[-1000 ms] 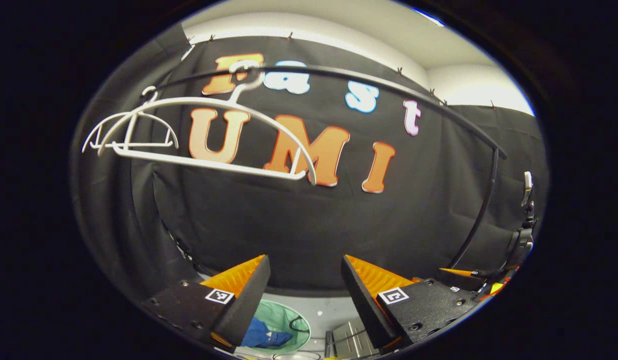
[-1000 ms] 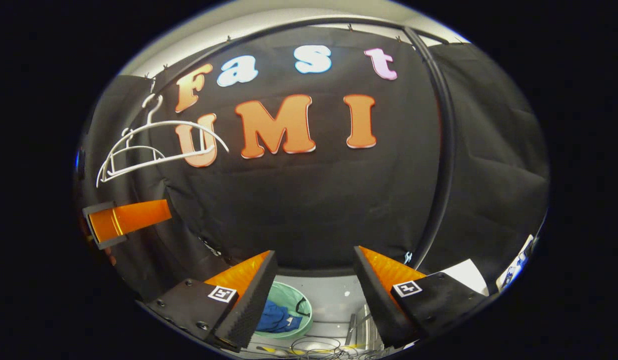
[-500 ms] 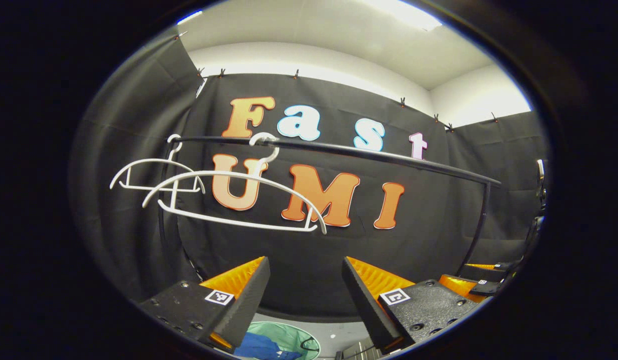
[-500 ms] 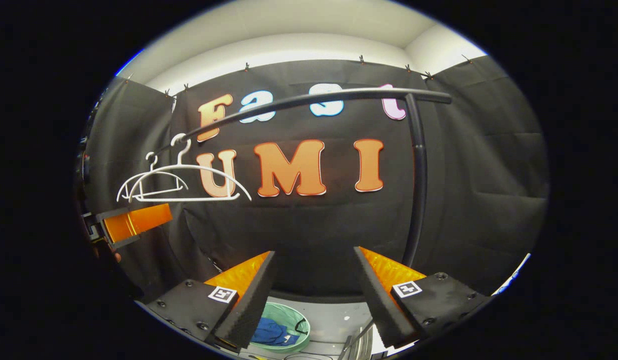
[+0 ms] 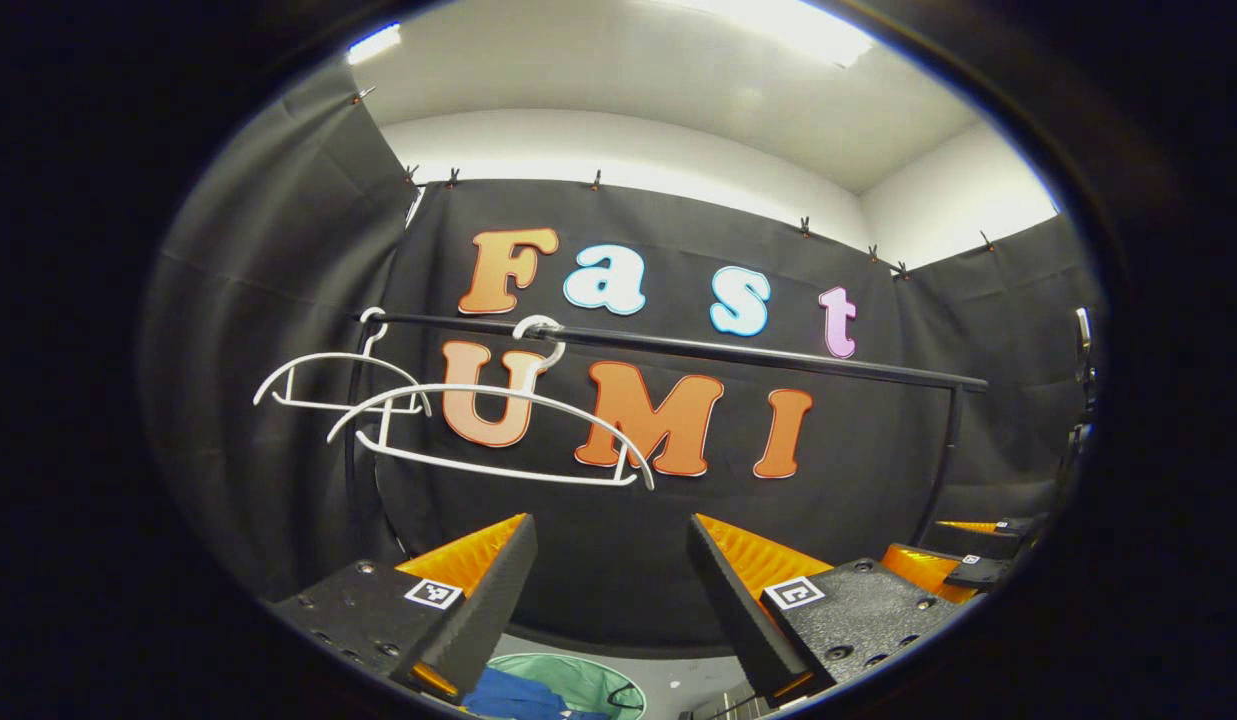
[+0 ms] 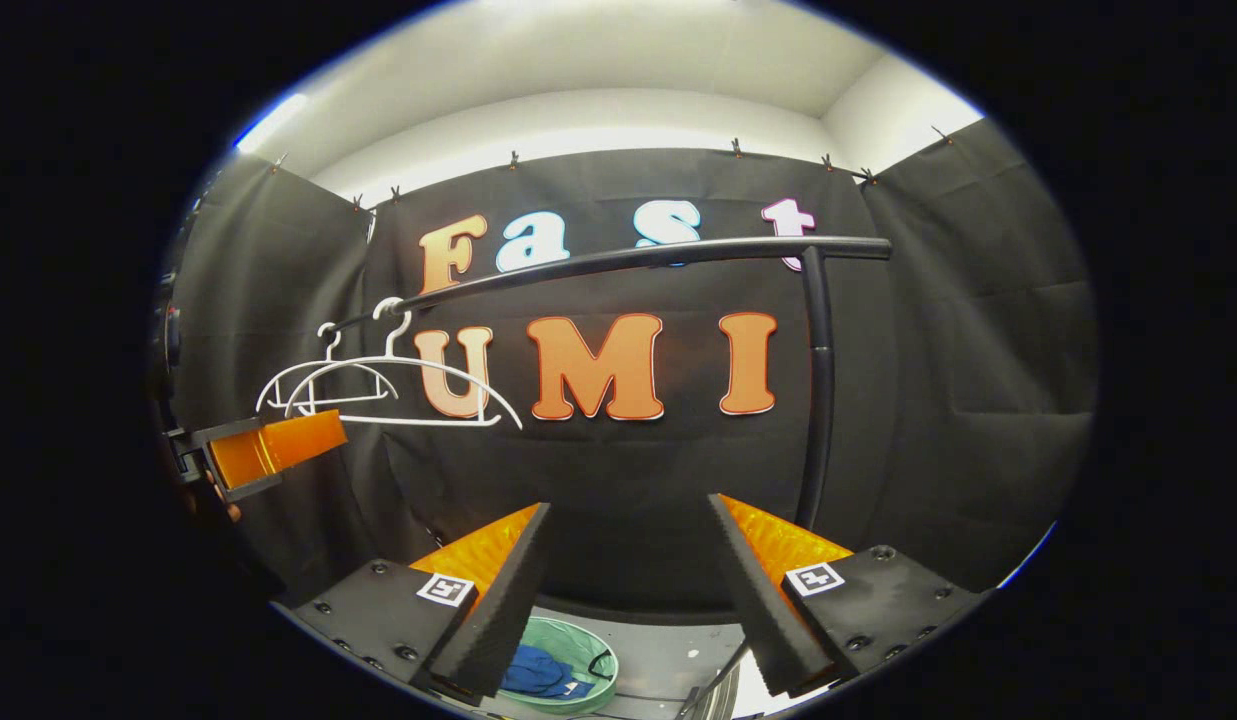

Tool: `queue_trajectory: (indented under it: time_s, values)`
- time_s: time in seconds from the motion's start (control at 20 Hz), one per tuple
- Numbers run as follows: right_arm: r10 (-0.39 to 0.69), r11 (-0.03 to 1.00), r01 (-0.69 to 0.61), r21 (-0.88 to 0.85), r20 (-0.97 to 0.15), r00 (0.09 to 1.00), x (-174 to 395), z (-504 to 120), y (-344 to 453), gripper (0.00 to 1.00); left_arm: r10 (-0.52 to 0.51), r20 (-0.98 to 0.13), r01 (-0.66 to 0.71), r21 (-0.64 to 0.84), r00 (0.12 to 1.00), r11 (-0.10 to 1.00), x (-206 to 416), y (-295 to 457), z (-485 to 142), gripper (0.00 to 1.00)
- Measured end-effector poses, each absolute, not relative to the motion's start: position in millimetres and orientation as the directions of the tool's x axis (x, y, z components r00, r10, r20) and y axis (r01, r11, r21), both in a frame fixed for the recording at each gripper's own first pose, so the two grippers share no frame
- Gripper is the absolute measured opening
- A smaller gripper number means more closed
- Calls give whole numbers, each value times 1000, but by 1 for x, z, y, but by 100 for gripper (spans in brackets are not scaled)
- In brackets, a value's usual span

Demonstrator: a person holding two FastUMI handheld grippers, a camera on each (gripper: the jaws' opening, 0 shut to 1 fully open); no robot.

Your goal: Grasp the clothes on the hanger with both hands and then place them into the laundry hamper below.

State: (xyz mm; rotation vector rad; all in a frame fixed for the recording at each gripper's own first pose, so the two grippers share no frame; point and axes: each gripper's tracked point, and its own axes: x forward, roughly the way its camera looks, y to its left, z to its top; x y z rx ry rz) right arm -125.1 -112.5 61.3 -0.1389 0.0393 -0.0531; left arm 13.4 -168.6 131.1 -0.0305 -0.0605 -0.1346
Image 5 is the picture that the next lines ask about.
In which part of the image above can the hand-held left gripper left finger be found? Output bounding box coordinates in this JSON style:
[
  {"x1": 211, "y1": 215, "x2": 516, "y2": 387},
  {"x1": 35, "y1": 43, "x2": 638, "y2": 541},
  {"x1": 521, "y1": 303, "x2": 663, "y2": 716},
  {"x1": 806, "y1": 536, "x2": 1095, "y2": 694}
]
[{"x1": 273, "y1": 513, "x2": 539, "y2": 706}]

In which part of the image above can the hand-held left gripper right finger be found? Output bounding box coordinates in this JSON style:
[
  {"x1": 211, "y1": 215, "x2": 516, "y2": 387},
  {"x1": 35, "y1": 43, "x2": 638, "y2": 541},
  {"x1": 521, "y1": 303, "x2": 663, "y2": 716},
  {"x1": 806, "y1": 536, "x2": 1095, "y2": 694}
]
[{"x1": 685, "y1": 513, "x2": 964, "y2": 706}]

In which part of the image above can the blue corduroy jacket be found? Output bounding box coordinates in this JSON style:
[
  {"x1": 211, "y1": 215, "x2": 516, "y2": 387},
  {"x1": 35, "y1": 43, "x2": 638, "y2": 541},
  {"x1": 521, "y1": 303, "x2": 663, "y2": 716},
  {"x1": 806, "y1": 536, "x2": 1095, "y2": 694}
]
[{"x1": 463, "y1": 667, "x2": 611, "y2": 720}]

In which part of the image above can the green laundry hamper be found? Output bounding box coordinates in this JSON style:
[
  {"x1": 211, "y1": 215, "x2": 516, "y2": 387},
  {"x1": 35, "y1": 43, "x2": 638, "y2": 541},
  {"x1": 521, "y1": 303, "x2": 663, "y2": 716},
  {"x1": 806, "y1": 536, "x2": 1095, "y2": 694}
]
[{"x1": 483, "y1": 653, "x2": 647, "y2": 720}]

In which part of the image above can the white plastic hanger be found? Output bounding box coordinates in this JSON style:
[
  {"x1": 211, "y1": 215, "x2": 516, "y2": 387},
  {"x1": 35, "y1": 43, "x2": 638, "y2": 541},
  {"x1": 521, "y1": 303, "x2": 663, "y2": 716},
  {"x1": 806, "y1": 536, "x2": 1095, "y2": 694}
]
[
  {"x1": 253, "y1": 307, "x2": 432, "y2": 416},
  {"x1": 326, "y1": 315, "x2": 657, "y2": 491}
]

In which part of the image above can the black backdrop cloth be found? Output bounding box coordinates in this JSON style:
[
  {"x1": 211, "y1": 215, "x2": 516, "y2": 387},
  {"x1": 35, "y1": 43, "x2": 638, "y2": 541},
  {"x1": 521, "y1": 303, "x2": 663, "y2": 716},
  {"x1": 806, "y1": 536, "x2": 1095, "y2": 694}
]
[{"x1": 138, "y1": 65, "x2": 1104, "y2": 656}]

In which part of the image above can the row of black backdrop clips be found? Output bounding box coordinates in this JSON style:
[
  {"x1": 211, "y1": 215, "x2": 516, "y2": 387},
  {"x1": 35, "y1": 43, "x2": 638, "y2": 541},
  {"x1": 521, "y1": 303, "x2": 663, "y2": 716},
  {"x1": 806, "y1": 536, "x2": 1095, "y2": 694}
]
[{"x1": 353, "y1": 85, "x2": 997, "y2": 279}]

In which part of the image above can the black clothes rail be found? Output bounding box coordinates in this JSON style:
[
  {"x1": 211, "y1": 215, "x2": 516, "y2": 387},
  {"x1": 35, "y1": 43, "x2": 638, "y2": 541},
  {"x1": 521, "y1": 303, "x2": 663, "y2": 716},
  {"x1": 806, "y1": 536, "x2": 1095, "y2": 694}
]
[{"x1": 343, "y1": 310, "x2": 989, "y2": 546}]

